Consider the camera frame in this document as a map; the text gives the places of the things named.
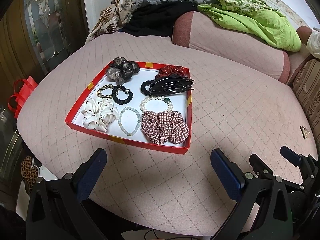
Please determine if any brown checked slipper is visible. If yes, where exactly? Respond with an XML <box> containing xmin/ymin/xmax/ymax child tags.
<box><xmin>20</xmin><ymin>156</ymin><xmax>40</xmax><ymax>195</ymax></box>

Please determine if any black cloth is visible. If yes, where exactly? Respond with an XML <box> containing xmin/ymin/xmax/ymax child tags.
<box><xmin>122</xmin><ymin>1</ymin><xmax>200</xmax><ymax>37</ymax></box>

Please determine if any pink bolster pillow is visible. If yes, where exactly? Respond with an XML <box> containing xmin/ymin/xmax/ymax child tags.
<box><xmin>172</xmin><ymin>11</ymin><xmax>291</xmax><ymax>84</ymax></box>

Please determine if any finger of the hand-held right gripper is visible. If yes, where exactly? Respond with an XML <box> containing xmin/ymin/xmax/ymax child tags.
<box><xmin>280</xmin><ymin>146</ymin><xmax>304</xmax><ymax>168</ymax></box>
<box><xmin>249</xmin><ymin>154</ymin><xmax>275</xmax><ymax>180</ymax></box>

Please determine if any beige leaf-print cloth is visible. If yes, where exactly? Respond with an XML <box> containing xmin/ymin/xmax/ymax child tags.
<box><xmin>86</xmin><ymin>0</ymin><xmax>138</xmax><ymax>43</ymax></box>

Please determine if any grey black organza scrunchie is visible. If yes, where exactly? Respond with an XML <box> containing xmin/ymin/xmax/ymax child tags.
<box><xmin>105</xmin><ymin>57</ymin><xmax>140</xmax><ymax>84</ymax></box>

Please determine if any striped beige cushion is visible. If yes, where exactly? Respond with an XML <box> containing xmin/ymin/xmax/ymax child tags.
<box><xmin>292</xmin><ymin>59</ymin><xmax>320</xmax><ymax>140</ymax></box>

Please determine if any red cardboard box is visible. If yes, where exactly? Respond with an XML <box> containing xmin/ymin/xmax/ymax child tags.
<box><xmin>65</xmin><ymin>60</ymin><xmax>193</xmax><ymax>155</ymax></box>

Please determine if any white garment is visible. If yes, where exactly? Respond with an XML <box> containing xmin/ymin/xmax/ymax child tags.
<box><xmin>306</xmin><ymin>27</ymin><xmax>320</xmax><ymax>60</ymax></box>

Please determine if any white black-dotted scrunchie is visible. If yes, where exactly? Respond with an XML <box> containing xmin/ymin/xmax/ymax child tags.
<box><xmin>82</xmin><ymin>97</ymin><xmax>119</xmax><ymax>132</ymax></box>

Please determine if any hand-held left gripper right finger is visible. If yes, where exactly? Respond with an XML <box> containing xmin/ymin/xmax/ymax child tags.
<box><xmin>210</xmin><ymin>148</ymin><xmax>294</xmax><ymax>240</ymax></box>

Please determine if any red white plaid scrunchie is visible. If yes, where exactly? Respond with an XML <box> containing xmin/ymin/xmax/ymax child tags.
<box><xmin>141</xmin><ymin>110</ymin><xmax>190</xmax><ymax>145</ymax></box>

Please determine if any wooden glass-door cabinet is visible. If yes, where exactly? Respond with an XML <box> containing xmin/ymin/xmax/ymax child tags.
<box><xmin>0</xmin><ymin>0</ymin><xmax>88</xmax><ymax>75</ymax></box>

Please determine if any pale green bead bracelet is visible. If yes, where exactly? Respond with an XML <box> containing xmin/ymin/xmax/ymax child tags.
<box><xmin>118</xmin><ymin>107</ymin><xmax>141</xmax><ymax>137</ymax></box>

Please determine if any lime green cloth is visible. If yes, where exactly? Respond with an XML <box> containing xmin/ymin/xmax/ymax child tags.
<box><xmin>197</xmin><ymin>0</ymin><xmax>302</xmax><ymax>52</ymax></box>

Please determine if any white pearl bracelet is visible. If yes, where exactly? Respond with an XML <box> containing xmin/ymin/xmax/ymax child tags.
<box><xmin>140</xmin><ymin>95</ymin><xmax>173</xmax><ymax>113</ymax></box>

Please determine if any black hair claw clip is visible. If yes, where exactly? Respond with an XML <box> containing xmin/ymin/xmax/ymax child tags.
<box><xmin>149</xmin><ymin>77</ymin><xmax>195</xmax><ymax>97</ymax></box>

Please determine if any black thin satin scrunchie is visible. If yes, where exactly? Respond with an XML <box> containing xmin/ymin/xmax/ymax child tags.
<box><xmin>112</xmin><ymin>85</ymin><xmax>134</xmax><ymax>105</ymax></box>

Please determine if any gold black thin scrunchie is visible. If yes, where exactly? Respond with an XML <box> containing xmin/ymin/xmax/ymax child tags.
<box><xmin>97</xmin><ymin>84</ymin><xmax>115</xmax><ymax>99</ymax></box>

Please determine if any red bag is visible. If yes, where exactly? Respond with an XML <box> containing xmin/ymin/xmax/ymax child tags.
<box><xmin>7</xmin><ymin>76</ymin><xmax>38</xmax><ymax>119</ymax></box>

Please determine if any red white-dotted scrunchie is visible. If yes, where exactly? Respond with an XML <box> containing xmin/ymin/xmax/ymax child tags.
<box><xmin>155</xmin><ymin>65</ymin><xmax>188</xmax><ymax>80</ymax></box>

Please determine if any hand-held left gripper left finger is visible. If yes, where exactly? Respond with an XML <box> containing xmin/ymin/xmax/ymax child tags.
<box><xmin>26</xmin><ymin>148</ymin><xmax>108</xmax><ymax>240</ymax></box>

